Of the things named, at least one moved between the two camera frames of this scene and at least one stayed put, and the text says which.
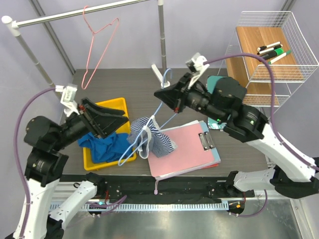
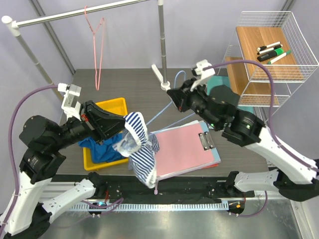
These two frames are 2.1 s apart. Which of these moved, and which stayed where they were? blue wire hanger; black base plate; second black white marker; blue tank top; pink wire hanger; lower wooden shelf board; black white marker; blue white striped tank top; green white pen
Moved: pink wire hanger; blue white striped tank top; blue wire hanger
Stayed: lower wooden shelf board; green white pen; blue tank top; black base plate; black white marker; second black white marker
